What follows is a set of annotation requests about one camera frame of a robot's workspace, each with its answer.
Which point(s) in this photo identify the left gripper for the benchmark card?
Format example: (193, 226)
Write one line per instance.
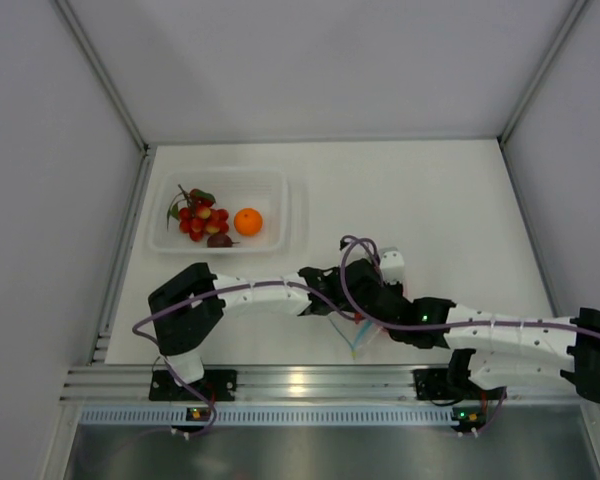
(348, 310)

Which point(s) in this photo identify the aluminium rail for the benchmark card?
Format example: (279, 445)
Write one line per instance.
(308, 361)

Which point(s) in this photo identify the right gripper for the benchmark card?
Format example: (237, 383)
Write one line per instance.
(396, 286)

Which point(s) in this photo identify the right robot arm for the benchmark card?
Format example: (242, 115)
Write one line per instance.
(490, 350)

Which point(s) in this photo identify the dark red fake plum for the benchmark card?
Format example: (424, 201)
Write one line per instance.
(220, 240)

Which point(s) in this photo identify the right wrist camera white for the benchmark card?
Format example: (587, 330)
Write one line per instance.
(392, 266)

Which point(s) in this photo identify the white slotted cable duct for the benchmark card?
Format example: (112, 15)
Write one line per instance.
(251, 415)

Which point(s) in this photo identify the clear zip top bag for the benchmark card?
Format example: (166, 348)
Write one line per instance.
(365, 333)

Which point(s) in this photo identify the fake orange fruit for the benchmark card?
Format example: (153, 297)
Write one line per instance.
(248, 222)

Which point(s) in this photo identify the fake red cherry bunch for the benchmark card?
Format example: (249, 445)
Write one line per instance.
(195, 213)

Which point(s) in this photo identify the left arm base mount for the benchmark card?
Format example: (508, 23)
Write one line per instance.
(216, 385)

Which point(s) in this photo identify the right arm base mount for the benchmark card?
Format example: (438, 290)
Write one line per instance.
(431, 385)

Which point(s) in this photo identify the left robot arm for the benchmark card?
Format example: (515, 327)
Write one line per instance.
(186, 309)

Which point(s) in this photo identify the white plastic basket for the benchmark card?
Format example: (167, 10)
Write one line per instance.
(234, 188)

